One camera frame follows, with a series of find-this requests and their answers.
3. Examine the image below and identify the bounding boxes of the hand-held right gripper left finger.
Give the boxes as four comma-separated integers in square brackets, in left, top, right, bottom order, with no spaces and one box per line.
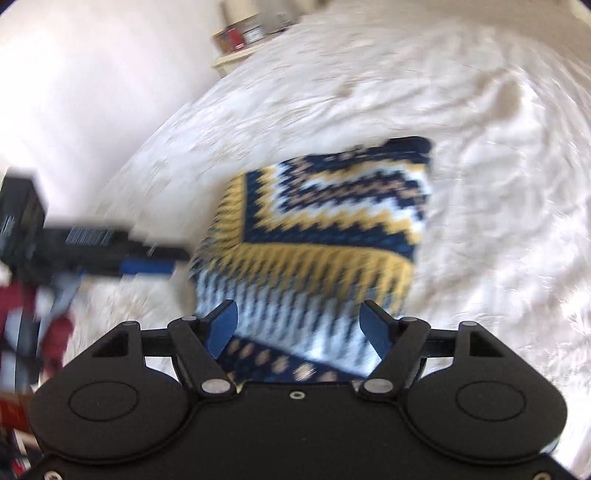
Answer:
[90,299,239,398]

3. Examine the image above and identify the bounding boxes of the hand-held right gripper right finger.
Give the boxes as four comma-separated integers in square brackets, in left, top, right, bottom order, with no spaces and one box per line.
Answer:
[358,299,507,400]

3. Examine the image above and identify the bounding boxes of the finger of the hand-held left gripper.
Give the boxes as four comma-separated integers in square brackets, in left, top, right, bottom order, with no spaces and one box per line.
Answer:
[117,244,192,278]

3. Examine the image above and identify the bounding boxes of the navy yellow zigzag knit sweater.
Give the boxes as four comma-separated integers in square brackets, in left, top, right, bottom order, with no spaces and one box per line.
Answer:
[187,135,437,386]

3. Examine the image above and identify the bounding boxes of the red plaid clothing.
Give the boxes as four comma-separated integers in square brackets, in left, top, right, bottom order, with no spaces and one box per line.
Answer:
[0,271,78,480]

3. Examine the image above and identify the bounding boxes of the cream floral bedspread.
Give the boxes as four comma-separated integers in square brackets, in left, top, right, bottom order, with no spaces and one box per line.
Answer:
[60,9,591,467]

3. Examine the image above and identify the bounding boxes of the cream bedside table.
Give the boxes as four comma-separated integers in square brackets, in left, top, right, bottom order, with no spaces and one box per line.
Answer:
[211,46,262,78]

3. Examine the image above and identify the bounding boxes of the red box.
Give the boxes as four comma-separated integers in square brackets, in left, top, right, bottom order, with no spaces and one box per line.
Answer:
[213,27,246,52]

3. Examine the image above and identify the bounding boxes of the small framed picture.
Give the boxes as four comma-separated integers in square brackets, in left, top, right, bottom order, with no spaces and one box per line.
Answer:
[242,16,267,45]

